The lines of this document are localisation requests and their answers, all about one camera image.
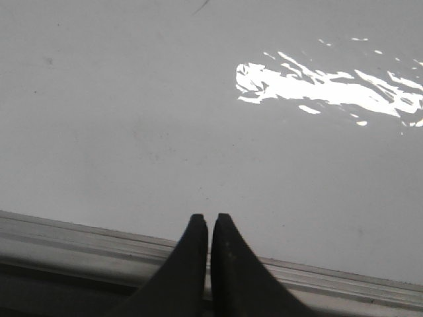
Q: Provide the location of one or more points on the white whiteboard with metal frame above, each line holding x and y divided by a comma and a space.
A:
301, 119

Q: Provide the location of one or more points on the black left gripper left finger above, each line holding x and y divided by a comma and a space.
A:
177, 288

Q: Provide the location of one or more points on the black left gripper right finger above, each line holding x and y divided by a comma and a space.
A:
241, 285

